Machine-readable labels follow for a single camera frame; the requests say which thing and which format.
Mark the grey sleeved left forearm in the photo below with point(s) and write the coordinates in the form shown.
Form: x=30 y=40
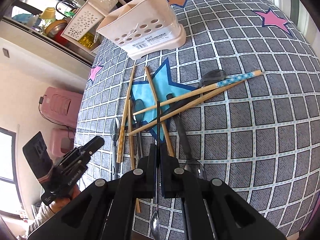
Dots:
x=45 y=212

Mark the beige plastic utensil holder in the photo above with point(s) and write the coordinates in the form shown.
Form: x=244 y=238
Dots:
x=141 y=27

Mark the yellow bowl on counter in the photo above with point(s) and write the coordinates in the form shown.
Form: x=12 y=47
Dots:
x=48 y=13

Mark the grey checked star tablecloth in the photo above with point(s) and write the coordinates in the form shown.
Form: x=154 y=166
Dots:
x=261 y=137

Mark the pink plastic stool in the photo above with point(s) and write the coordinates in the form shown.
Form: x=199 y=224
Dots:
x=61 y=142

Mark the bamboo chopstick left upright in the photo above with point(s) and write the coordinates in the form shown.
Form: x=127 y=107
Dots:
x=124 y=117

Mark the silver steel spoon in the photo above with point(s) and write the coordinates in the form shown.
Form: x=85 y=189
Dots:
x=114 y=132

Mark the beige perforated storage rack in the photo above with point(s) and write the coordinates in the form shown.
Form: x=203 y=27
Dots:
x=85 y=20

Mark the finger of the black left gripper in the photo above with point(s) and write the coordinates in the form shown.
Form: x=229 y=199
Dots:
x=92 y=146

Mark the dark spoon under chopsticks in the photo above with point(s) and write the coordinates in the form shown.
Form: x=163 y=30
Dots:
x=138 y=105

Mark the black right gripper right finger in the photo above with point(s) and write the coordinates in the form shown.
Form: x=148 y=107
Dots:
x=179 y=183

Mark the steel bowl orange rim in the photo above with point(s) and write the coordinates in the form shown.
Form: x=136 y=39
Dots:
x=55 y=27

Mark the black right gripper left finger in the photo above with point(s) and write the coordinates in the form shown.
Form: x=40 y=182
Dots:
x=119 y=197

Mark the person's left hand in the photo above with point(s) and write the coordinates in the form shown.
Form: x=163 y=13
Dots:
x=59 y=203

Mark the blue-dotted bamboo chopstick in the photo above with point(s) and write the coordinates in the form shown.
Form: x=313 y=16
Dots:
x=214 y=86

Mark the thin black-handled steel spoon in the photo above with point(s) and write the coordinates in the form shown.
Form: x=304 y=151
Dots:
x=154 y=224

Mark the bamboo chopstick short left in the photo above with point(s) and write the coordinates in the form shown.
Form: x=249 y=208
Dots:
x=131 y=147

